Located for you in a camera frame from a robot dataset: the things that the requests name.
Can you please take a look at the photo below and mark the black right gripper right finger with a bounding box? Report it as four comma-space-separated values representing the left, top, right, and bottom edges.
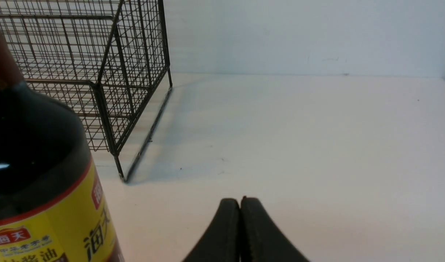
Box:
241, 196, 309, 262

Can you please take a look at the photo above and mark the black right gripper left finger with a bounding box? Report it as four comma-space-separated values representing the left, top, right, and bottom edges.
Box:
184, 198, 241, 262

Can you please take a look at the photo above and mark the dark soy sauce bottle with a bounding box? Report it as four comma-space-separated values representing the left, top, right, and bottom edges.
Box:
0, 32, 125, 262

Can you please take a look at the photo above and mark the black wire mesh shelf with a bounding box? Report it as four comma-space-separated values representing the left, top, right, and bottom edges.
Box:
0, 0, 173, 183

